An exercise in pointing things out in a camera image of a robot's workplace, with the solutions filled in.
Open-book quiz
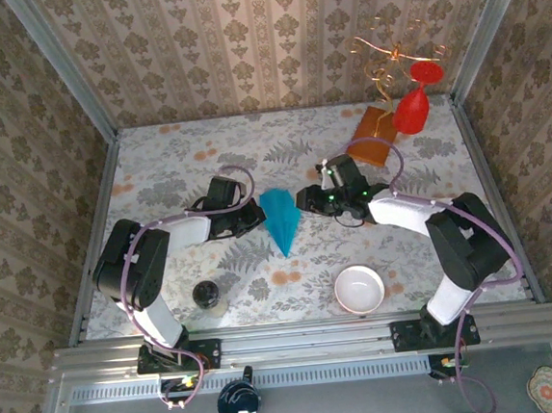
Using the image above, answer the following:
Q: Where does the blue paper sheet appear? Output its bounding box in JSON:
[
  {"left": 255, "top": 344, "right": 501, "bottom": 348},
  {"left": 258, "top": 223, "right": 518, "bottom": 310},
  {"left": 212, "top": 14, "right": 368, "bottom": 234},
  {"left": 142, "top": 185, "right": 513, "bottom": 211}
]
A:
[{"left": 258, "top": 186, "right": 305, "bottom": 261}]

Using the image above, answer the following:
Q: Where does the floral table cloth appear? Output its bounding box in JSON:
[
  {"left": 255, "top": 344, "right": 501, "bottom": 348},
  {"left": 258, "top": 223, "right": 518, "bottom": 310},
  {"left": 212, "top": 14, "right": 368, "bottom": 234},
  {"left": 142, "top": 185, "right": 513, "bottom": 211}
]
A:
[{"left": 68, "top": 90, "right": 530, "bottom": 341}]

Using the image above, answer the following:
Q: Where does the small black jar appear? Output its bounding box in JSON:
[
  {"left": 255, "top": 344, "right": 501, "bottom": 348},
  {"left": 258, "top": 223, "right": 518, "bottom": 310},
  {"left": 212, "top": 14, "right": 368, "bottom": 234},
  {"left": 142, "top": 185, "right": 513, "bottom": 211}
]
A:
[{"left": 190, "top": 278, "right": 222, "bottom": 311}]

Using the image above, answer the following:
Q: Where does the white bowl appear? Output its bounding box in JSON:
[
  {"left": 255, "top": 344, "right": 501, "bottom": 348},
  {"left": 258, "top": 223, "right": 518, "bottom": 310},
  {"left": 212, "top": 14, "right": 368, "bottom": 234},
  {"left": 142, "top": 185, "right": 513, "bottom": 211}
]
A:
[{"left": 331, "top": 263, "right": 387, "bottom": 317}]

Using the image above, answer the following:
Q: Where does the red wine glass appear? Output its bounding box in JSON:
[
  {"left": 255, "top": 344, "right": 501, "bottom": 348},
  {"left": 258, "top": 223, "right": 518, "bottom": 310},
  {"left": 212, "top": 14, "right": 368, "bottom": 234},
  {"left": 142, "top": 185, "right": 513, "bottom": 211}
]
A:
[{"left": 386, "top": 59, "right": 450, "bottom": 139}]

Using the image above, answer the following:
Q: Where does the small electronics board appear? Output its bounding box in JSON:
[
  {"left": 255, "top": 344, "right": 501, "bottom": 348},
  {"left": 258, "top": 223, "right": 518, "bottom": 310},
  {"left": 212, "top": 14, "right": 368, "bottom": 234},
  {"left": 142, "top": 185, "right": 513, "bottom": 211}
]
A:
[
  {"left": 155, "top": 373, "right": 201, "bottom": 412},
  {"left": 427, "top": 351, "right": 471, "bottom": 383}
]

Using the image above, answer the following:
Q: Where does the dark blue mug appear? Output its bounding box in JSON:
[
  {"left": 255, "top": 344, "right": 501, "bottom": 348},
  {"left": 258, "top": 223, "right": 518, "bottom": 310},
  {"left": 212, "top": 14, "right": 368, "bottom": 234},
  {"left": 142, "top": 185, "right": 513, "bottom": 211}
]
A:
[{"left": 213, "top": 365, "right": 264, "bottom": 413}]

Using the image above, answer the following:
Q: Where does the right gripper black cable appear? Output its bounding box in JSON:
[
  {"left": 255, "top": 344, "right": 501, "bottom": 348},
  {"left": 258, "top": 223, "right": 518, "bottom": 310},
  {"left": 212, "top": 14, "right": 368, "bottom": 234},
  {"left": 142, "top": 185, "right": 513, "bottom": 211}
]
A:
[{"left": 332, "top": 208, "right": 365, "bottom": 230}]

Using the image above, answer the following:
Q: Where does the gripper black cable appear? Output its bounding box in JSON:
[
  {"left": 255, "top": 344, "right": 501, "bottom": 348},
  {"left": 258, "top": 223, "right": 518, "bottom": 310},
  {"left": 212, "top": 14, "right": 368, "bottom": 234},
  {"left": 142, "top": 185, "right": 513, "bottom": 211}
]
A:
[
  {"left": 184, "top": 195, "right": 211, "bottom": 214},
  {"left": 332, "top": 208, "right": 365, "bottom": 230}
]

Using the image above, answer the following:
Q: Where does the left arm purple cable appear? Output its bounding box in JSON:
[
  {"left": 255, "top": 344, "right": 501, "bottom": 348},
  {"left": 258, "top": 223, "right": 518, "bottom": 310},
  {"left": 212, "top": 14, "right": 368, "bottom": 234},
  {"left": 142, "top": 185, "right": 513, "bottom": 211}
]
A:
[{"left": 111, "top": 162, "right": 276, "bottom": 413}]

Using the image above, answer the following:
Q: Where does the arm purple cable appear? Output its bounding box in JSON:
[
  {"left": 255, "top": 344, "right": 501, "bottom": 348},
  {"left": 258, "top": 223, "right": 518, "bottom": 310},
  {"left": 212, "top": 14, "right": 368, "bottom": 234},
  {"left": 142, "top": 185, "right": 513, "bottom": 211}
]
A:
[
  {"left": 342, "top": 123, "right": 537, "bottom": 413},
  {"left": 111, "top": 162, "right": 276, "bottom": 413}
]

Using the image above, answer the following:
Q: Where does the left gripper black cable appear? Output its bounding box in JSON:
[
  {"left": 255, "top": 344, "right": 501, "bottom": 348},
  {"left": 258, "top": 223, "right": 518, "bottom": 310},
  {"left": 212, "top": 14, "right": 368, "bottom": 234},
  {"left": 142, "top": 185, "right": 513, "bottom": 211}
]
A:
[{"left": 184, "top": 195, "right": 211, "bottom": 214}]

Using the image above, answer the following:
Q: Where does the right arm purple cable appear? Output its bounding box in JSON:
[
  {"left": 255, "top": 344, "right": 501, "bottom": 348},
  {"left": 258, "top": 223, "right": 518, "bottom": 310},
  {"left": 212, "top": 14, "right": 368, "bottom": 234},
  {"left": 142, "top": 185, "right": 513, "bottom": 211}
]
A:
[{"left": 342, "top": 123, "right": 537, "bottom": 413}]

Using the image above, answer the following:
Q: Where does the gold wire stand wooden base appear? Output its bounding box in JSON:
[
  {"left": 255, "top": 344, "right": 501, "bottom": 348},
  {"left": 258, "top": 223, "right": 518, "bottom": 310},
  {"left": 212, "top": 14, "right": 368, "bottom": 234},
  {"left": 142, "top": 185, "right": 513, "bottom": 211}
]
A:
[{"left": 334, "top": 7, "right": 464, "bottom": 170}]

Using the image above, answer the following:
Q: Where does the aluminium mounting rail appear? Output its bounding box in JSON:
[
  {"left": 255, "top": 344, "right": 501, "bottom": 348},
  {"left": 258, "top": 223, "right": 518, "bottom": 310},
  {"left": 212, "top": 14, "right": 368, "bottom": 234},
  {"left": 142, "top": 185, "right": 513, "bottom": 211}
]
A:
[{"left": 50, "top": 298, "right": 552, "bottom": 381}]

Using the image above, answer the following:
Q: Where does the aluminium side rail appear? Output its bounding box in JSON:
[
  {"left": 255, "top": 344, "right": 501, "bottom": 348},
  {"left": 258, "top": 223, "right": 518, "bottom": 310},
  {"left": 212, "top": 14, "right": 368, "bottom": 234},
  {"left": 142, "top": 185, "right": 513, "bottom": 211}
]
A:
[
  {"left": 448, "top": 89, "right": 547, "bottom": 311},
  {"left": 50, "top": 132, "right": 138, "bottom": 349}
]

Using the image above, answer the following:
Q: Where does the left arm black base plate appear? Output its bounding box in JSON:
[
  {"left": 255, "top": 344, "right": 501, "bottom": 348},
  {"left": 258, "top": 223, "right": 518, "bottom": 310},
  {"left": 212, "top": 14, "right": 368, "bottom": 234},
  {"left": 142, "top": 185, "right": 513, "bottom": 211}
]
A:
[{"left": 135, "top": 337, "right": 223, "bottom": 377}]

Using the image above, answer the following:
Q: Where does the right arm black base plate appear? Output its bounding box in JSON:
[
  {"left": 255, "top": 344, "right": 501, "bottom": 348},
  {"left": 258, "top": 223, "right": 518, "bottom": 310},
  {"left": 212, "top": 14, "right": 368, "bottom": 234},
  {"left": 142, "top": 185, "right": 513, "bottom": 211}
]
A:
[{"left": 388, "top": 313, "right": 482, "bottom": 354}]

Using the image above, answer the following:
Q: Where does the slotted grey cable duct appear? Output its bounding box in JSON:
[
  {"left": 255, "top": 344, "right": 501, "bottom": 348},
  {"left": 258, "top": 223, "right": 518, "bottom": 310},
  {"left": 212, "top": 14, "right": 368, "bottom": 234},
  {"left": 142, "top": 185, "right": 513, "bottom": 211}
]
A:
[{"left": 62, "top": 352, "right": 436, "bottom": 407}]

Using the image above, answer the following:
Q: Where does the aluminium frame post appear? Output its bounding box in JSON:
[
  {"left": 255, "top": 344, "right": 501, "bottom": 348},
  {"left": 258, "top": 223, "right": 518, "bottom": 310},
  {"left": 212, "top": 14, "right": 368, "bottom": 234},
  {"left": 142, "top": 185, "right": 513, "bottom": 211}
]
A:
[
  {"left": 3, "top": 0, "right": 120, "bottom": 149},
  {"left": 440, "top": 0, "right": 546, "bottom": 105}
]

